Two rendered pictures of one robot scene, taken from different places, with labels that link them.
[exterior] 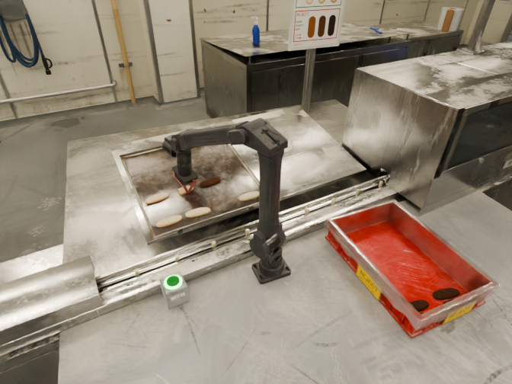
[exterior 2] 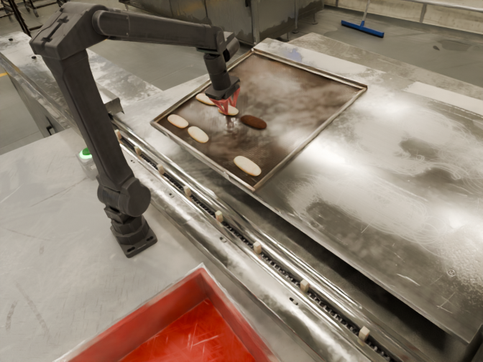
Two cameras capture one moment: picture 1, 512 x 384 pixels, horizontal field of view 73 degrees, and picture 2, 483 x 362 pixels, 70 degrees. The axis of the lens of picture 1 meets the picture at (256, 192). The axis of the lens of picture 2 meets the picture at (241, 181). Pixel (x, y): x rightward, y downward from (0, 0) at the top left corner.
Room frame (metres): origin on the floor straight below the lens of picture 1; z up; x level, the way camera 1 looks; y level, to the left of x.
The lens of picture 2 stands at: (1.04, -0.69, 1.51)
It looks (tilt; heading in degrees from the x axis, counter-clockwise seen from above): 42 degrees down; 82
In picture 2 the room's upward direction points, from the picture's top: 7 degrees counter-clockwise
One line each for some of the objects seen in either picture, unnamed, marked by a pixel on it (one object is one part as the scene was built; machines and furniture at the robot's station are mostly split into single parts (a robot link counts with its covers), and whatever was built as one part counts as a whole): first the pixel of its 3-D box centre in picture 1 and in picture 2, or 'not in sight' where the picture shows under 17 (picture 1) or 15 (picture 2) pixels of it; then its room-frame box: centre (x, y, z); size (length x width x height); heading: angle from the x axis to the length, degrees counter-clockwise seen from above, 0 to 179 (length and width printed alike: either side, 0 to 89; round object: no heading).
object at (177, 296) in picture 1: (174, 292); (96, 165); (0.71, 0.26, 0.84); 0.08 x 0.08 x 0.11; 29
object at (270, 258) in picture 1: (267, 244); (123, 198); (0.84, -0.04, 0.94); 0.09 x 0.05 x 0.10; 47
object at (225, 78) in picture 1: (302, 82); not in sight; (3.75, -0.49, 0.51); 1.93 x 1.05 x 1.02; 119
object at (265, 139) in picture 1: (262, 193); (106, 123); (0.86, -0.02, 1.13); 0.14 x 0.10 x 0.45; 47
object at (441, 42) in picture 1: (399, 59); not in sight; (5.12, -2.01, 0.40); 1.30 x 0.85 x 0.80; 119
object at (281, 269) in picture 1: (271, 263); (129, 225); (0.83, -0.06, 0.86); 0.12 x 0.09 x 0.08; 113
